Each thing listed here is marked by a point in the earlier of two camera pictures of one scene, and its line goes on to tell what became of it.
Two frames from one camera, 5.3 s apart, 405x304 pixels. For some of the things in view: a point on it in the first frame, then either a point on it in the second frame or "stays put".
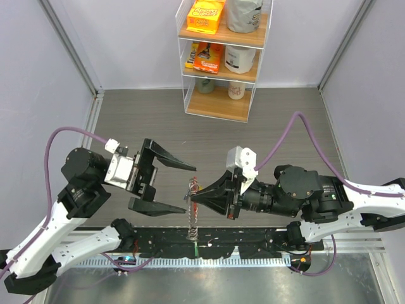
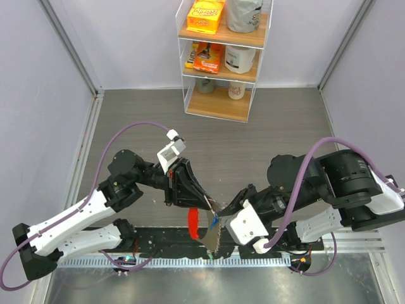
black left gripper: [144, 175] -> [182, 187]
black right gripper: [215, 196] -> [237, 202]
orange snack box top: [204, 15] stays put
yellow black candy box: [190, 63] stays put
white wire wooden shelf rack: [221, 44] stays put
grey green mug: [205, 85] stays put
